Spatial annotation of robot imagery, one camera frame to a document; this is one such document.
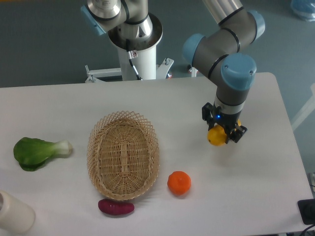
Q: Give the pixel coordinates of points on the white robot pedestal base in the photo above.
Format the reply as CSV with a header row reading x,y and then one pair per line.
x,y
137,51

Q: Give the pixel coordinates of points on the green bok choy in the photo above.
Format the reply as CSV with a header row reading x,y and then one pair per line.
x,y
32,153

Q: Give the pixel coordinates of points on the white cylindrical bottle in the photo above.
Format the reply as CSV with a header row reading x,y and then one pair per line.
x,y
15,216

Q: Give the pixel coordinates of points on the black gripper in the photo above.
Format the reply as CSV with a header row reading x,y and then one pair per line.
x,y
229,122

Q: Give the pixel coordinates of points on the white table leg frame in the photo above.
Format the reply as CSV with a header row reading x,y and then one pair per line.
x,y
305,111

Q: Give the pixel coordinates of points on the woven wicker basket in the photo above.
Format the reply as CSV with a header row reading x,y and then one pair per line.
x,y
123,155

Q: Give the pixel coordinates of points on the yellow mango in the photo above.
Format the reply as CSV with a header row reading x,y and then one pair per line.
x,y
217,135

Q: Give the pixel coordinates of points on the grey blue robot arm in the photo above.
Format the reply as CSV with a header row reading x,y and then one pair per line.
x,y
217,57

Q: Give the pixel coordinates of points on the purple sweet potato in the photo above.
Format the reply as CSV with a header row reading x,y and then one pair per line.
x,y
115,208

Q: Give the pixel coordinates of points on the orange tangerine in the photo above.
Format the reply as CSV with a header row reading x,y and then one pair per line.
x,y
179,183

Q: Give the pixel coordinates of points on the black device with cable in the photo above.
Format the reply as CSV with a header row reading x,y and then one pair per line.
x,y
307,212

